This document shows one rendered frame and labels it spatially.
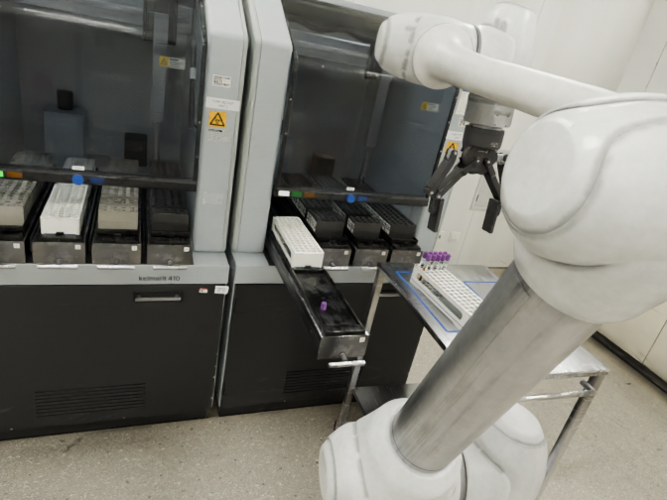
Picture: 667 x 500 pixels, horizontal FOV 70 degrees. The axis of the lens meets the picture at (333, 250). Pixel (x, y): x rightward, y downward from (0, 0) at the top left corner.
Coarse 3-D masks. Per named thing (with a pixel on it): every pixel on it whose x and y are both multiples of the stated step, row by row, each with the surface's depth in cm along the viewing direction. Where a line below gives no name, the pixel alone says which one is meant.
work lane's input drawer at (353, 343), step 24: (288, 264) 150; (288, 288) 146; (312, 288) 142; (336, 288) 142; (312, 312) 129; (336, 312) 132; (312, 336) 126; (336, 336) 121; (360, 336) 124; (360, 360) 123
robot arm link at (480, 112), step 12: (468, 96) 90; (480, 96) 87; (468, 108) 90; (480, 108) 87; (492, 108) 87; (504, 108) 87; (468, 120) 90; (480, 120) 88; (492, 120) 87; (504, 120) 88
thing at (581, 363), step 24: (384, 264) 163; (408, 264) 167; (408, 288) 150; (480, 288) 161; (432, 312) 139; (432, 336) 131; (576, 360) 130; (408, 384) 193; (360, 408) 177; (576, 408) 136; (552, 456) 143
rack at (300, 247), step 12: (276, 216) 171; (288, 216) 174; (276, 228) 171; (288, 228) 164; (300, 228) 166; (288, 240) 155; (300, 240) 157; (312, 240) 159; (288, 252) 160; (300, 252) 148; (312, 252) 150; (300, 264) 149; (312, 264) 151
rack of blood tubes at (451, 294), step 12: (432, 276) 147; (444, 276) 149; (420, 288) 150; (432, 288) 148; (444, 288) 142; (456, 288) 143; (432, 300) 144; (444, 300) 147; (456, 300) 136; (468, 300) 138; (480, 300) 139; (444, 312) 139; (456, 312) 141; (468, 312) 130; (456, 324) 134
